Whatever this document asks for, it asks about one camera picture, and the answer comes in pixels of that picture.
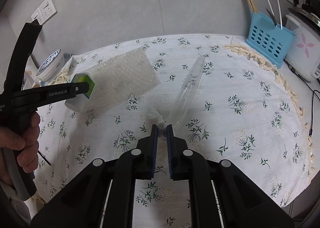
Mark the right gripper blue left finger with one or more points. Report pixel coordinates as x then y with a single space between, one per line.
150 157

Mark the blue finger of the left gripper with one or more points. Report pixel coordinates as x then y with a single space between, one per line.
81 87

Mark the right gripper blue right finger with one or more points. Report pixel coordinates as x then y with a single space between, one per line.
221 195

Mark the green white carton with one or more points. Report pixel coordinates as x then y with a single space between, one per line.
78 102

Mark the clear bubble wrap sheet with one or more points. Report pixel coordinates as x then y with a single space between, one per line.
120 78

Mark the white tissue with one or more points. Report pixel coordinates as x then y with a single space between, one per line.
152 117

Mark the clear plastic tube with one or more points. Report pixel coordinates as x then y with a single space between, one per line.
186 94

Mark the left hand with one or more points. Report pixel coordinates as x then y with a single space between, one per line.
27 144

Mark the blue white porcelain bowl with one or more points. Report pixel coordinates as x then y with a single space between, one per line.
51 66

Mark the white floral tablecloth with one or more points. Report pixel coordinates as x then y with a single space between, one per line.
224 99

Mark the blue utensil basket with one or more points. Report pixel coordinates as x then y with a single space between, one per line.
272 42

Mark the white rice cooker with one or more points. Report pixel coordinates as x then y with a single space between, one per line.
303 55

